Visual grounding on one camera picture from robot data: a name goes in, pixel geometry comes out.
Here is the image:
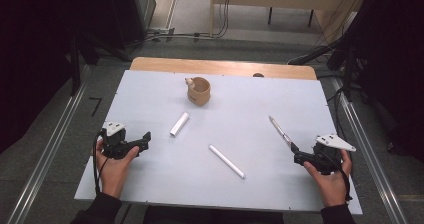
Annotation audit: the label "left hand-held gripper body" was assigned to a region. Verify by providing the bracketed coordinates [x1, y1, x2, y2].
[100, 121, 145, 160]

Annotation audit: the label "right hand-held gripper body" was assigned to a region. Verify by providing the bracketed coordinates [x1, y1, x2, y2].
[308, 133, 357, 176]

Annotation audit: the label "white glue stick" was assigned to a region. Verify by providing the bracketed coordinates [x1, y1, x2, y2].
[169, 112, 190, 138]

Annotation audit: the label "beige pen holder cup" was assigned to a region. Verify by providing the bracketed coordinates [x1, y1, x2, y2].
[184, 76, 212, 107]

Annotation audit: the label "thin white pen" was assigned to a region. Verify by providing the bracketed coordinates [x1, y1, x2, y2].
[208, 144, 247, 180]

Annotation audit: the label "person's left hand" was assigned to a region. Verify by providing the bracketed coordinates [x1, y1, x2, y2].
[94, 140, 140, 198]

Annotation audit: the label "person's right hand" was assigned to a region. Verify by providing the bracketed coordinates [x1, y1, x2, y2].
[303, 150, 353, 208]

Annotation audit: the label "black tripod stand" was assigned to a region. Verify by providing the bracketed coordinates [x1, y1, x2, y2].
[68, 30, 133, 97]

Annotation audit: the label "black stand with power strip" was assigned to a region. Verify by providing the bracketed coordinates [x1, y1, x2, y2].
[287, 33, 368, 102]

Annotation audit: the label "person's dark clothed torso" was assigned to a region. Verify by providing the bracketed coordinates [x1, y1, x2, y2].
[143, 205, 285, 224]

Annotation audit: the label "black curtain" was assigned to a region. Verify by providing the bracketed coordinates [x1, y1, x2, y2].
[0, 0, 134, 155]
[343, 0, 424, 165]

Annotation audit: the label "grey cabinet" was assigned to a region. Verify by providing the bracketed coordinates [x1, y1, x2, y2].
[106, 0, 157, 50]

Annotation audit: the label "right hand-held gripper black cable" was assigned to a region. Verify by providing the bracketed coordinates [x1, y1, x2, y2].
[313, 149, 354, 202]

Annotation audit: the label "hand-held gripper black cable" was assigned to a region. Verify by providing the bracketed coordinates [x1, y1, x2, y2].
[313, 149, 354, 202]
[92, 130, 109, 196]

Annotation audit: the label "left hand-held gripper black cable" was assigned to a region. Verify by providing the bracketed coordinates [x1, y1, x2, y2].
[92, 130, 109, 196]

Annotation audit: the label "metal floor rail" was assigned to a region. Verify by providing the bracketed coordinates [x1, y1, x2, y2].
[6, 65, 92, 224]
[329, 77, 410, 224]

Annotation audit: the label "thin black floor cable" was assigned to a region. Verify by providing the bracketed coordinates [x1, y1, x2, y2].
[327, 85, 355, 142]

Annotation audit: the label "black floor cables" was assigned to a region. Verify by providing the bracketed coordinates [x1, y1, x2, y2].
[126, 0, 233, 49]

